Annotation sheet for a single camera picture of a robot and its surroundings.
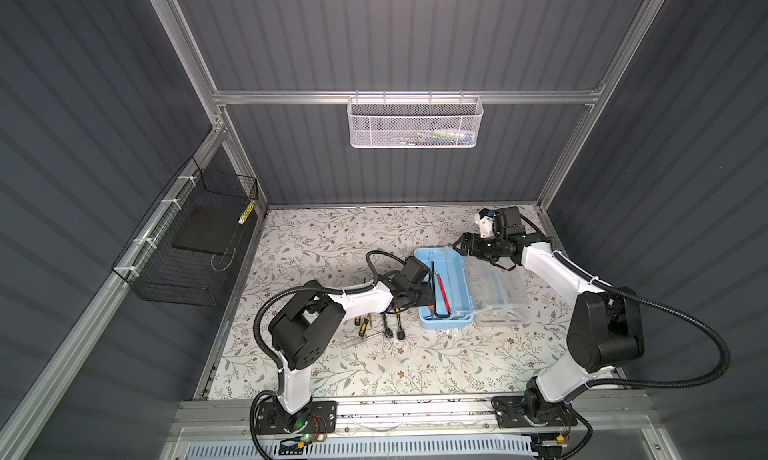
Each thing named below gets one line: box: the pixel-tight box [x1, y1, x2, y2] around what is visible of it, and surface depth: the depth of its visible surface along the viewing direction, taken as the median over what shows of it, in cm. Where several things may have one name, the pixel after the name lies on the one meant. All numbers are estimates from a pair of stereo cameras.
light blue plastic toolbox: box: [414, 246, 531, 329], surface depth 93 cm
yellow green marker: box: [238, 200, 256, 225], surface depth 83 cm
